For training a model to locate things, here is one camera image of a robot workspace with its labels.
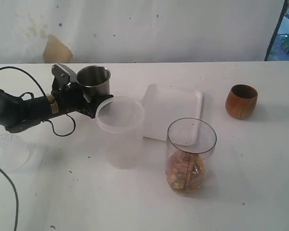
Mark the stainless steel cup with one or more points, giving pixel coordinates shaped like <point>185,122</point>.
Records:
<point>94,80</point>

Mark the white plastic tray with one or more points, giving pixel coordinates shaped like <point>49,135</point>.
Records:
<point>164,105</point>

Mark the translucent plastic container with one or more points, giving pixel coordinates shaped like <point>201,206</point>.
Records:
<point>120,120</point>

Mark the brown wooden cup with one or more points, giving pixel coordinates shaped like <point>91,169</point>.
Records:
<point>241,101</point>

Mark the clear plastic dome lid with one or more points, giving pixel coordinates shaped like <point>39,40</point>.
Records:
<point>14,152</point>

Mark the wooden pieces pile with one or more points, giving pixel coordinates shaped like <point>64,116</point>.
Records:
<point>185,172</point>

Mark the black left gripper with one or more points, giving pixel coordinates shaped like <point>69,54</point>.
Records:
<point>70,99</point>

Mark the black metal frame post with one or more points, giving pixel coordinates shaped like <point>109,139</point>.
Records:
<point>281,16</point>

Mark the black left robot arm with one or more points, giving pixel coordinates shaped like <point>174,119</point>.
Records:
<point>17,115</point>

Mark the clear measuring beaker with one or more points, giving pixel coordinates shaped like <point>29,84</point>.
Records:
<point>190,142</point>

